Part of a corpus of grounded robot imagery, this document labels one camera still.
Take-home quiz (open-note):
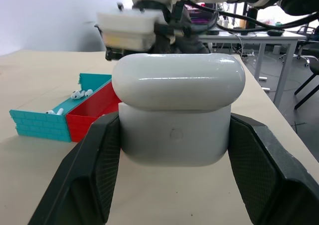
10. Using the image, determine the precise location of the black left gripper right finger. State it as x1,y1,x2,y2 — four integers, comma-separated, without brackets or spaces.
228,113,319,225

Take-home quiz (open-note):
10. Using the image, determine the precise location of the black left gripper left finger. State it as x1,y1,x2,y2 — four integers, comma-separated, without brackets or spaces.
27,111,122,225

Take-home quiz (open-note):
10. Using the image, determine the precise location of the white earbud case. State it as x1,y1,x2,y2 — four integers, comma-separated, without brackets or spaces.
111,52,246,168

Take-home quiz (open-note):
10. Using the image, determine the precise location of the red plastic tray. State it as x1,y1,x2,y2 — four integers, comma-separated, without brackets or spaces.
66,81,123,143

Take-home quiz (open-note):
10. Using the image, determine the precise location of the teal brick-pattern tray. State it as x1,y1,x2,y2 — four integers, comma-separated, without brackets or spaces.
9,72,113,143

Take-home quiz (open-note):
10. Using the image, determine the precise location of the black chair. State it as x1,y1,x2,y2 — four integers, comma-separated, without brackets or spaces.
294,60,319,110

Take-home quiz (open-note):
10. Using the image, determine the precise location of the grey office chair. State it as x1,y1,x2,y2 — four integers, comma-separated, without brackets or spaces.
279,26,319,67

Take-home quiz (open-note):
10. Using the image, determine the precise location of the white background desk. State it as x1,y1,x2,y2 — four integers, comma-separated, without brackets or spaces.
196,29,308,105

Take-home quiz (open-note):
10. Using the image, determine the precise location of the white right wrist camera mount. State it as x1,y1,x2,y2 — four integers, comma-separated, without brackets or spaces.
96,9,164,53

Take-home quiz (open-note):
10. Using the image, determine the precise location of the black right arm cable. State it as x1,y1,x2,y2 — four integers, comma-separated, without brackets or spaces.
173,0,319,35

